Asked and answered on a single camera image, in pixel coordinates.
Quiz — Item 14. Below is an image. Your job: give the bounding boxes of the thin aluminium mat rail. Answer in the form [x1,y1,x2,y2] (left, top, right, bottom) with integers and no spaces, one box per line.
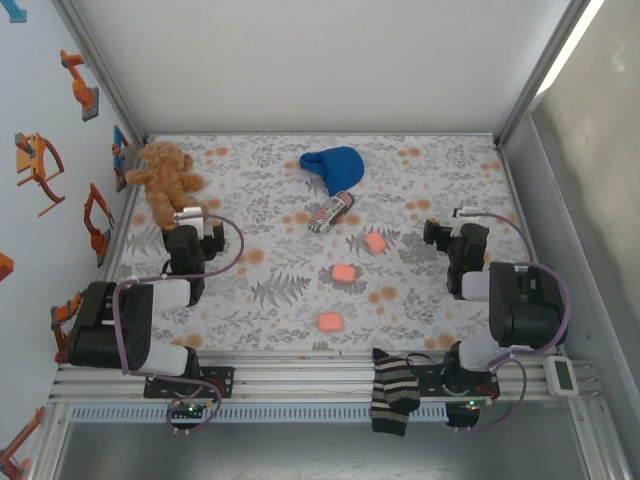
[144,130,501,139]

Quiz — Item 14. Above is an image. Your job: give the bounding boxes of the blue orange wall sticker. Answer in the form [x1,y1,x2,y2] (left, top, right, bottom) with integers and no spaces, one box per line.
[112,124,132,194]

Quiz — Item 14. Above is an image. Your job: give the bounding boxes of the black beige striped sock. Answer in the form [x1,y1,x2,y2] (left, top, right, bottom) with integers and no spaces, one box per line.
[369,348,422,438]

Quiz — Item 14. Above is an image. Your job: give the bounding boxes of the orange claw machine sticker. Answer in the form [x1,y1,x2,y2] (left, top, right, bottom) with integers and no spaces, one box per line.
[13,132,67,217]

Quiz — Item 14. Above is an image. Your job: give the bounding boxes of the blue fabric cap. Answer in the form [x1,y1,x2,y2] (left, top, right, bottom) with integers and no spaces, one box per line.
[298,147,366,197]

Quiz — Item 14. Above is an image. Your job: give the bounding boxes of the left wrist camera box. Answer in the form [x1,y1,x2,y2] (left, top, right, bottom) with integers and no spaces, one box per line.
[173,205,210,236]

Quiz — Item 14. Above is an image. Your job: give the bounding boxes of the aluminium frame post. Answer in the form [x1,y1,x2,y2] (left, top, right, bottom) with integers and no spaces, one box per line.
[52,0,150,146]
[493,0,609,150]

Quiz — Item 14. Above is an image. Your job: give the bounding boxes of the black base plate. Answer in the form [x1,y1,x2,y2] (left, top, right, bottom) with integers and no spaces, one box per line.
[407,363,501,400]
[143,366,236,400]

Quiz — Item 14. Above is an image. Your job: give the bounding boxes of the white digital timer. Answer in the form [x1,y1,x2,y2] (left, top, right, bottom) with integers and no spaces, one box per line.
[544,354,577,400]

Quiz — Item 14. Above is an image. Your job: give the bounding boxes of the aluminium table edge rail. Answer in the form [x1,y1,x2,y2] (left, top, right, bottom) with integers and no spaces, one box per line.
[49,349,606,404]

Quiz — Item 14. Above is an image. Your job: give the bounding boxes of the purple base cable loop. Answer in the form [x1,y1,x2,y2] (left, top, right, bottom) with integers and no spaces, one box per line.
[446,357,527,434]
[166,397,224,435]

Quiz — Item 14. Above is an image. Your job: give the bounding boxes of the white slotted cable duct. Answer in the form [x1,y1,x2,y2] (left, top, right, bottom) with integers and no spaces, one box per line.
[69,403,449,424]

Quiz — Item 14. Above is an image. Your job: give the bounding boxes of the brown teddy bear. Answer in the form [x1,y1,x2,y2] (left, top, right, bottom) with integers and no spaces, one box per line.
[124,142,210,226]

